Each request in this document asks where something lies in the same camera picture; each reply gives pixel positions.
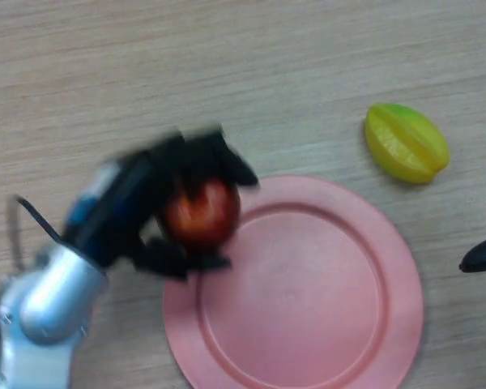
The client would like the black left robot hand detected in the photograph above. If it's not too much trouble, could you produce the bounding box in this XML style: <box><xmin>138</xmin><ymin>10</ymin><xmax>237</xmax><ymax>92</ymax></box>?
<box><xmin>60</xmin><ymin>123</ymin><xmax>262</xmax><ymax>284</ymax></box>

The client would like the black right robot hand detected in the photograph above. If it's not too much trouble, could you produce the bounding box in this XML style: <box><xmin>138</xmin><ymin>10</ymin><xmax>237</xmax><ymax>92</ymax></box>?
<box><xmin>458</xmin><ymin>38</ymin><xmax>486</xmax><ymax>274</ymax></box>

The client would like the red apple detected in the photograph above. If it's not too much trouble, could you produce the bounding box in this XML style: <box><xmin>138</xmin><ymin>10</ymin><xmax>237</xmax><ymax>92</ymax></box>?
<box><xmin>161</xmin><ymin>177</ymin><xmax>241</xmax><ymax>251</ymax></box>

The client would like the pink round plate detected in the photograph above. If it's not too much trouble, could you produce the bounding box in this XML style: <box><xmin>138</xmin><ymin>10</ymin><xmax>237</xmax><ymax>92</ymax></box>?
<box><xmin>162</xmin><ymin>174</ymin><xmax>424</xmax><ymax>389</ymax></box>

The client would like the yellow green starfruit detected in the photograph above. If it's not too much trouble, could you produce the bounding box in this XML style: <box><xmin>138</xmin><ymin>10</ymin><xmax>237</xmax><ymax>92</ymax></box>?
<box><xmin>364</xmin><ymin>102</ymin><xmax>451</xmax><ymax>186</ymax></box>

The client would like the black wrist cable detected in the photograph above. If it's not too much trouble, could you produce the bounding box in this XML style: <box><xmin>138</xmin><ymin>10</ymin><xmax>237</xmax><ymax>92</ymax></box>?
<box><xmin>7</xmin><ymin>194</ymin><xmax>90</xmax><ymax>272</ymax></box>

